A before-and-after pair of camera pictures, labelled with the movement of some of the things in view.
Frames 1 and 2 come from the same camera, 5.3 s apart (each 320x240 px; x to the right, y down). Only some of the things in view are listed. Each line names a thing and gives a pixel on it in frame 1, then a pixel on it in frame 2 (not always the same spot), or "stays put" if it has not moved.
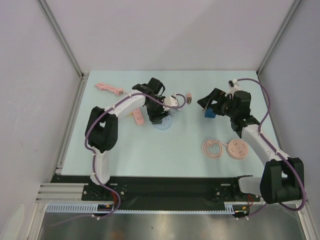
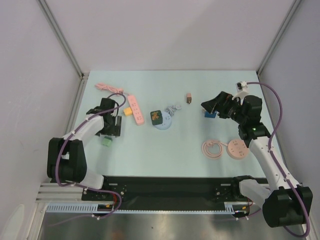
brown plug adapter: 189,98 stays put
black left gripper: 154,117 to 115,130
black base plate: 139,193 stays put
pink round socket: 237,149 stays put
